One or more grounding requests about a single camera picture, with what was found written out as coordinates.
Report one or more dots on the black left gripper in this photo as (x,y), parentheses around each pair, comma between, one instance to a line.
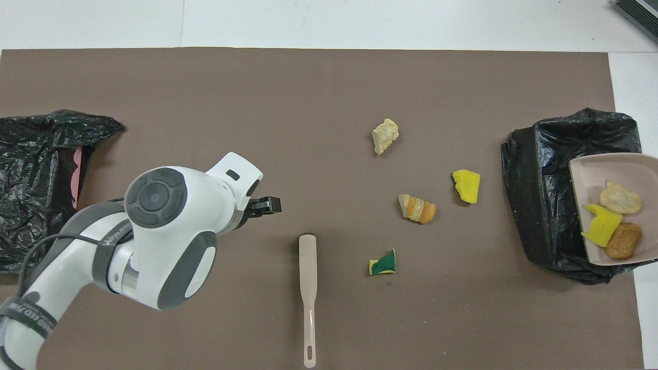
(248,216)

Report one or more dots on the beige brush with black bristles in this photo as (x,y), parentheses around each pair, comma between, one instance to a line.
(308,267)

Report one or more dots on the green and yellow sponge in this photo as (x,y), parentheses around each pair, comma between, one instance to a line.
(383,263)

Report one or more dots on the orange striped bread piece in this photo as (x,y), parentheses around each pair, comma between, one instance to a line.
(417,208)

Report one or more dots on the plain yellow sponge piece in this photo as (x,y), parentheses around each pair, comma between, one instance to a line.
(467,186)

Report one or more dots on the beige plastic dustpan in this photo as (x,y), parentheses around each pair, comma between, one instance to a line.
(586,174)

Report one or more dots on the notched yellow sponge piece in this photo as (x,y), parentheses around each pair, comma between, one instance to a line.
(600,228)

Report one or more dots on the pale trash piece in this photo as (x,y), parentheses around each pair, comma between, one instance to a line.
(620,198)
(385,136)

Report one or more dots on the brown fried nugget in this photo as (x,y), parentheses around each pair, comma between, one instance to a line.
(623,241)

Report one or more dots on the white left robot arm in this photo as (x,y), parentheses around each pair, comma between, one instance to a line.
(169,221)

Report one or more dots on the left black trash bag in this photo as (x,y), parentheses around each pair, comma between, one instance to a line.
(36,164)

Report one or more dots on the black trash bag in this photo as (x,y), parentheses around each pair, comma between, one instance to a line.
(540,205)
(36,164)

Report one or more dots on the right black trash bag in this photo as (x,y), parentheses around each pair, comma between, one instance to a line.
(540,205)

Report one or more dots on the brown table mat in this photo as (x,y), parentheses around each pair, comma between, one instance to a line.
(205,77)

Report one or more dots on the dark grey ribbed object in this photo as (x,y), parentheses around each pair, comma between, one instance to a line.
(640,15)

